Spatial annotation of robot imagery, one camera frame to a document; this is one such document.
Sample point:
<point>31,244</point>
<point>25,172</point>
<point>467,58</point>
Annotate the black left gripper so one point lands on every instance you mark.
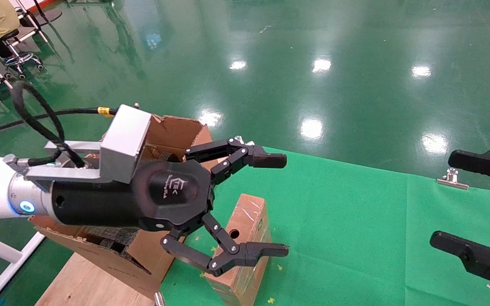
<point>172,199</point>

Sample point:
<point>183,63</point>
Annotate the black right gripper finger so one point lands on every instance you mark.
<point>479,257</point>
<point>479,162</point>

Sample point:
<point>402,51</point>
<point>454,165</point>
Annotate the large open cardboard carton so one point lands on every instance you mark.
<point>172,131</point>

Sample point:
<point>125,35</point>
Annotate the black foam block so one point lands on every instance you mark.
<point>109,239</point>
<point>169,156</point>

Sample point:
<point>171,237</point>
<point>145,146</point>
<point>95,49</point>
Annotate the green table cloth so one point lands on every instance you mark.
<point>355,233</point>

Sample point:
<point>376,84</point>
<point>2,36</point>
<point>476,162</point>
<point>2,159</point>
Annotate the black stool chrome base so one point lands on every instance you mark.
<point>24,59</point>

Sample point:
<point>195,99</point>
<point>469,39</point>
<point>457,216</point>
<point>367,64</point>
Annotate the black stand round base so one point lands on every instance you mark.
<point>51,16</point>

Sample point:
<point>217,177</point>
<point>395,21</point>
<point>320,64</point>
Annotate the white framed desk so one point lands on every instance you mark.
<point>36,27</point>

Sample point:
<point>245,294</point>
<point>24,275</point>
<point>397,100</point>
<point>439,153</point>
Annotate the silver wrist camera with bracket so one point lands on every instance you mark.
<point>121,140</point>

